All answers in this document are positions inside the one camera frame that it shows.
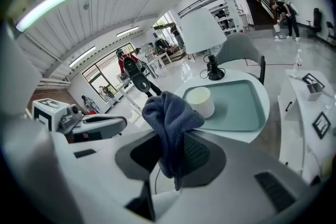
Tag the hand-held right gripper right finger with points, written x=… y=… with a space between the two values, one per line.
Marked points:
x=210 y=160

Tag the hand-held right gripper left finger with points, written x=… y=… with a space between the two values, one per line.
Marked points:
x=140 y=156

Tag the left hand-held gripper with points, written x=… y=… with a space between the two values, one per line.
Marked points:
x=47 y=112

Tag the blue cloth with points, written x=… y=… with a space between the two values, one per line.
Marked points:
x=170 y=123

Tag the white mug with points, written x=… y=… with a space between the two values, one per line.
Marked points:
x=200 y=102

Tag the black framed window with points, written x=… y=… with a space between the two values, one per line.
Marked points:
x=105 y=73

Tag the teal plastic tray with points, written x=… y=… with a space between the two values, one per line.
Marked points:
x=236 y=105

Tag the long ceiling light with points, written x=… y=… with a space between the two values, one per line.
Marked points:
x=127 y=31
x=82 y=56
x=52 y=4

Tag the white rectangular table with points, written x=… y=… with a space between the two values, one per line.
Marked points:
x=158 y=59

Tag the white cabinet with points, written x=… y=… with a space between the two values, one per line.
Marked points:
x=296 y=118

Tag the grey chair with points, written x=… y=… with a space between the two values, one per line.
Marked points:
x=239 y=47

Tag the white box holder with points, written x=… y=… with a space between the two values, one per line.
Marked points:
x=314 y=89

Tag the clear water bottle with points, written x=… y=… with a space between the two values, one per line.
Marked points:
x=297 y=65

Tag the white shade table lamp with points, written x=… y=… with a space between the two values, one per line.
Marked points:
x=200 y=31

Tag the white bucket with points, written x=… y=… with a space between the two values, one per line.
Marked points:
x=276 y=29

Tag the black office chair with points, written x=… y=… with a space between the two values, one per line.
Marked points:
x=316 y=21

